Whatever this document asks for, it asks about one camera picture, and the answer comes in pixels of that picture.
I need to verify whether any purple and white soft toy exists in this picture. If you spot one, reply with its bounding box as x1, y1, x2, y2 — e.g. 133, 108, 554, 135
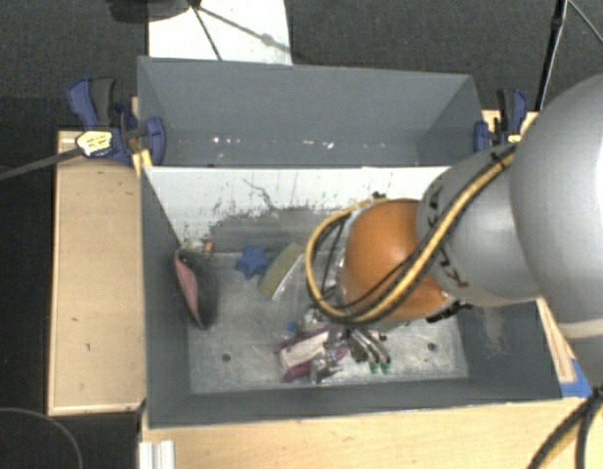
274, 323, 332, 383

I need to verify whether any olive green sponge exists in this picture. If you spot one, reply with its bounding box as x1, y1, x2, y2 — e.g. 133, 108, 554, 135
257, 241, 308, 301

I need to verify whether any blue star toy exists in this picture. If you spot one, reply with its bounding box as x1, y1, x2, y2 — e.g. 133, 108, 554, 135
234, 243, 270, 279

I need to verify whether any pink and black shoe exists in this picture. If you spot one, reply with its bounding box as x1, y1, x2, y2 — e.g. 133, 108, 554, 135
172, 238, 220, 331

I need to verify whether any grey metal bin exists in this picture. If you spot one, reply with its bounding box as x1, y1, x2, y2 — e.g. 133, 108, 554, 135
136, 56, 564, 429

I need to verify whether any pale wood flat board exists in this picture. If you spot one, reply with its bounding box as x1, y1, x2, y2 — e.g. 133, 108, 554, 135
46, 129, 149, 417

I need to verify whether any black cylinder on white bracket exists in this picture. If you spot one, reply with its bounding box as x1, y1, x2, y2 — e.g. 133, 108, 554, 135
424, 300, 473, 324

